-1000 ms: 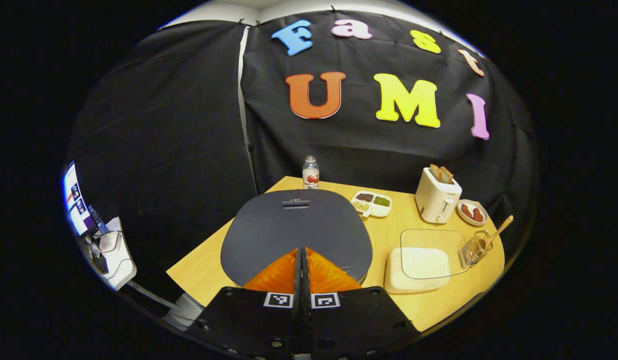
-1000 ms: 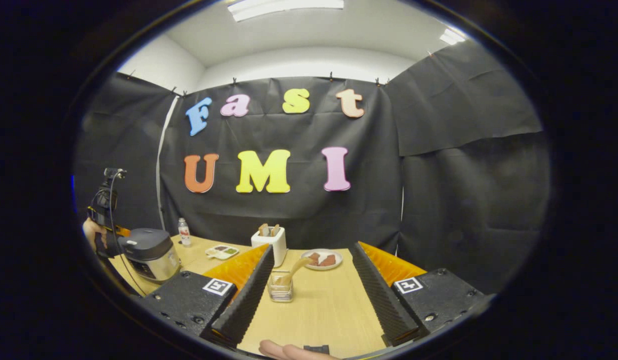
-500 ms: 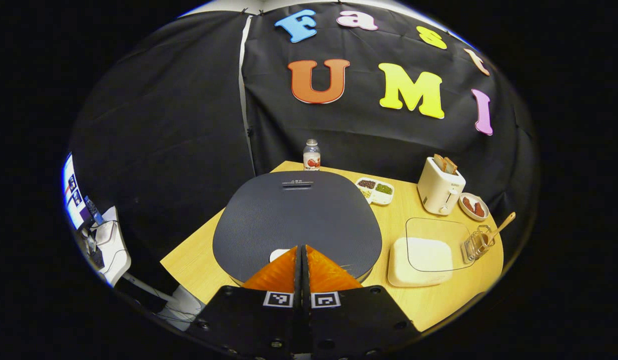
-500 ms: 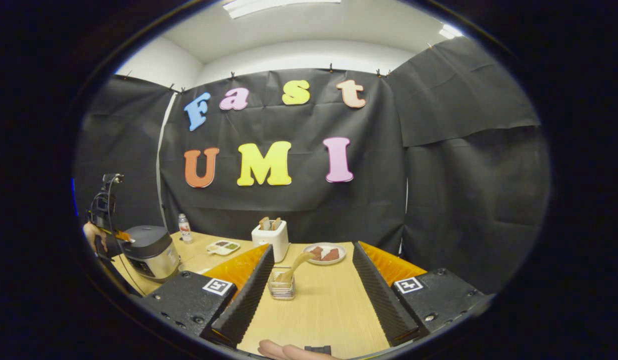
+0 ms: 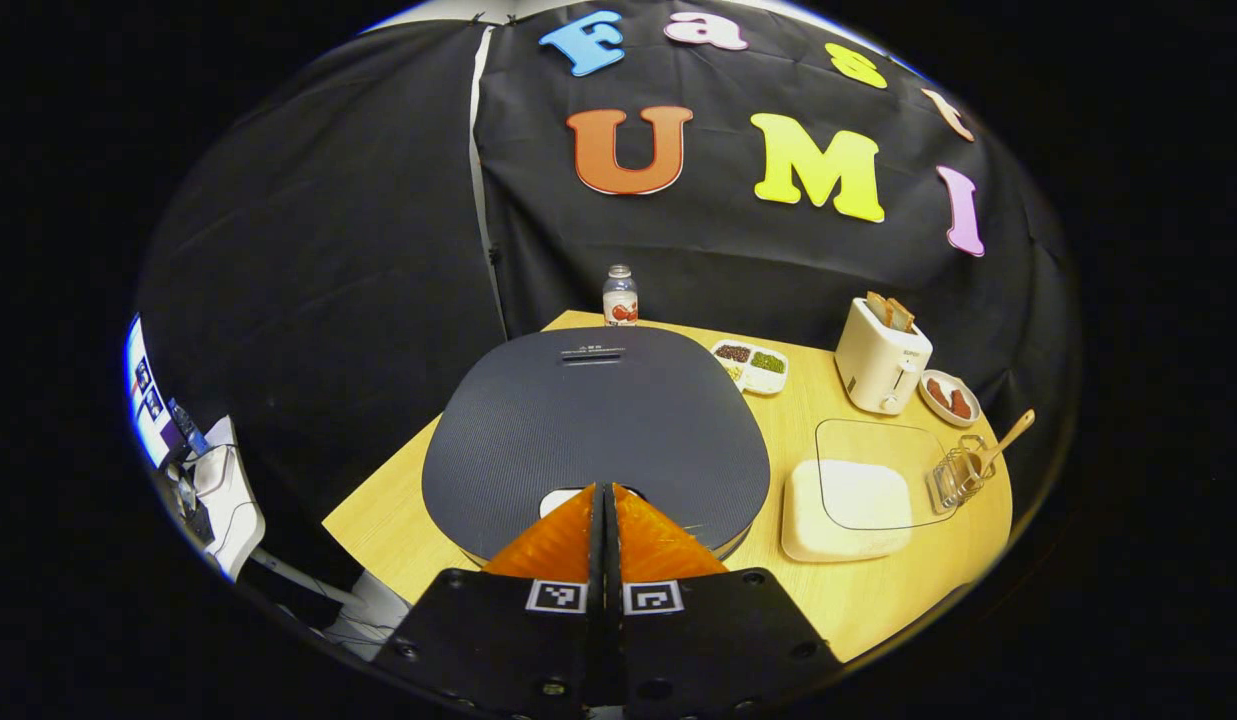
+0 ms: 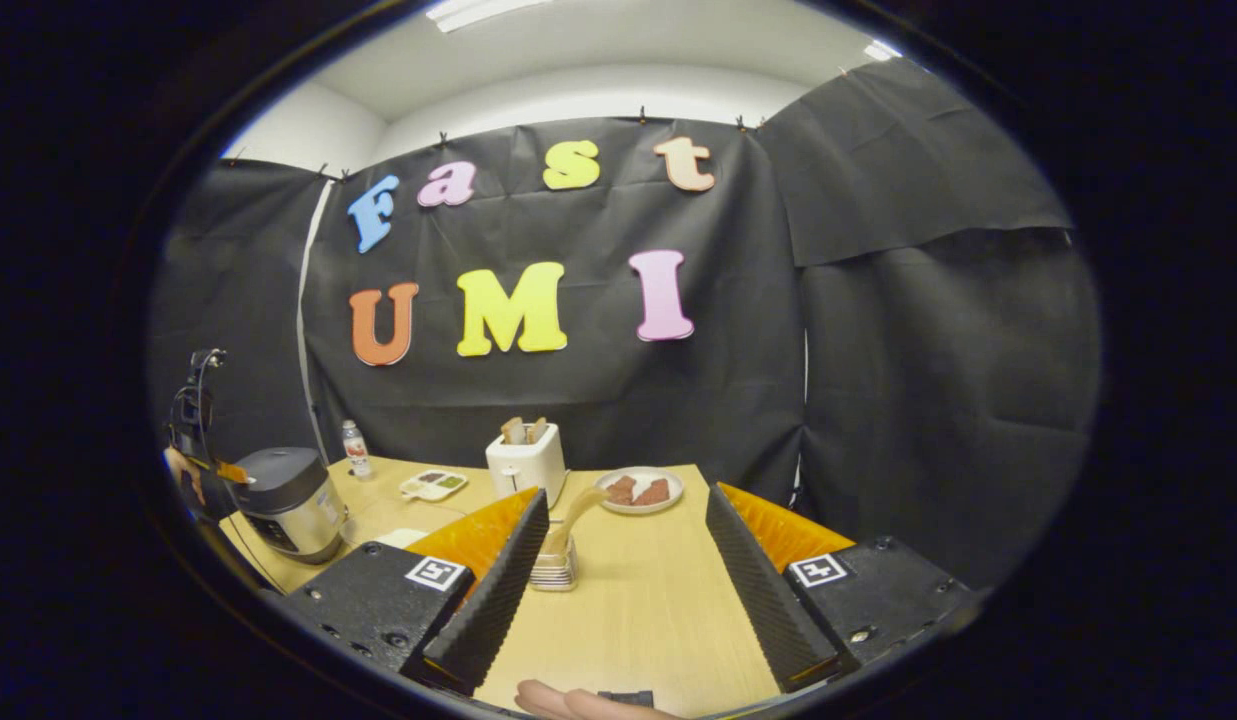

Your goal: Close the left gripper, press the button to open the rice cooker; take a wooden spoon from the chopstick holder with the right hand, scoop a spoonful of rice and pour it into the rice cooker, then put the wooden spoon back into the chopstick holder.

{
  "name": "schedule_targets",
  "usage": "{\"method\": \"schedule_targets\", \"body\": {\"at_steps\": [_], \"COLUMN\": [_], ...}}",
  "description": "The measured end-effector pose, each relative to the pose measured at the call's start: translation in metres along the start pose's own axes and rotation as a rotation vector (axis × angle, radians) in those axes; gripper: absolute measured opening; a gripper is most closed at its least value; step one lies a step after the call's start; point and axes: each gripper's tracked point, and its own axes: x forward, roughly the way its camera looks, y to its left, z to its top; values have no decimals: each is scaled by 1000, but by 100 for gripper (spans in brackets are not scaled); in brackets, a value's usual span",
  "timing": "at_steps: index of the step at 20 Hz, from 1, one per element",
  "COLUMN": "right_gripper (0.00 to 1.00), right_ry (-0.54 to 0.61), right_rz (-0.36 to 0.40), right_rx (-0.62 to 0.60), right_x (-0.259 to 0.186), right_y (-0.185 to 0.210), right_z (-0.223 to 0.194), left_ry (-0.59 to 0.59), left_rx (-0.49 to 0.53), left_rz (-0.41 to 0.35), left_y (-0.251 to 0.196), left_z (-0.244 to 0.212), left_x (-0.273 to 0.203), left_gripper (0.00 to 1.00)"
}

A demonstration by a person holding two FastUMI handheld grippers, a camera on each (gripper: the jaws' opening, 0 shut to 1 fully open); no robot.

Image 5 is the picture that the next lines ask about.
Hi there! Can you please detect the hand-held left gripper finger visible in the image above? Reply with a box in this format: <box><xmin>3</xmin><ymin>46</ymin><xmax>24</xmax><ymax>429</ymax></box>
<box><xmin>604</xmin><ymin>483</ymin><xmax>844</xmax><ymax>720</ymax></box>
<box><xmin>373</xmin><ymin>483</ymin><xmax>607</xmax><ymax>720</ymax></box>

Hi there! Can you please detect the black and silver rice cooker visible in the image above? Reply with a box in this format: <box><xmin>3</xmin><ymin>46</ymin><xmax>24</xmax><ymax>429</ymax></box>
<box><xmin>421</xmin><ymin>326</ymin><xmax>772</xmax><ymax>566</ymax></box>

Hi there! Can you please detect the metal wire chopstick holder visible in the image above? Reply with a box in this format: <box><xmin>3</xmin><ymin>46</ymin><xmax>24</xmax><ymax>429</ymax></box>
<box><xmin>926</xmin><ymin>434</ymin><xmax>997</xmax><ymax>516</ymax></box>

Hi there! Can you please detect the wooden spoon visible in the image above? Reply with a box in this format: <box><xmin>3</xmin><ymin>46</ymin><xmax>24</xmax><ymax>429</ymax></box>
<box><xmin>963</xmin><ymin>408</ymin><xmax>1036</xmax><ymax>491</ymax></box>

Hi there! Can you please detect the white divided bean dish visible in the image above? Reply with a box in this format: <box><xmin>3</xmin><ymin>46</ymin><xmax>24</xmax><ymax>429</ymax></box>
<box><xmin>710</xmin><ymin>339</ymin><xmax>790</xmax><ymax>396</ymax></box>

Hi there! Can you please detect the clear bottle with red label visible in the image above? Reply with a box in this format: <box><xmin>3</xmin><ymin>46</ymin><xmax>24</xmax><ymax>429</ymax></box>
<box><xmin>602</xmin><ymin>264</ymin><xmax>639</xmax><ymax>328</ymax></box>

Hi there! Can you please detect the clear glass container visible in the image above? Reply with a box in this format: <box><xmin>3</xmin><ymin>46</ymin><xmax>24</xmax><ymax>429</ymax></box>
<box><xmin>781</xmin><ymin>418</ymin><xmax>959</xmax><ymax>564</ymax></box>

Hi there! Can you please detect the white toaster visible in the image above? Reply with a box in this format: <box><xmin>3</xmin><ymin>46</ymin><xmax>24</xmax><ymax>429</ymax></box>
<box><xmin>835</xmin><ymin>297</ymin><xmax>934</xmax><ymax>416</ymax></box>

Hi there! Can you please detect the round white plate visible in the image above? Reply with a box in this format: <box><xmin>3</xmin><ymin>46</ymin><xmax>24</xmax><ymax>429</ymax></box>
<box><xmin>918</xmin><ymin>369</ymin><xmax>982</xmax><ymax>429</ymax></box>

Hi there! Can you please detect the white device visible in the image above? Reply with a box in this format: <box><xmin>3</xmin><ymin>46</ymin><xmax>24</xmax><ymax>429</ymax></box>
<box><xmin>191</xmin><ymin>415</ymin><xmax>267</xmax><ymax>583</ymax></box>

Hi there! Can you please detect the wall poster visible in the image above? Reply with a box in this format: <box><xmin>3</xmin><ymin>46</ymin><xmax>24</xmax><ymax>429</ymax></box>
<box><xmin>125</xmin><ymin>315</ymin><xmax>211</xmax><ymax>471</ymax></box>

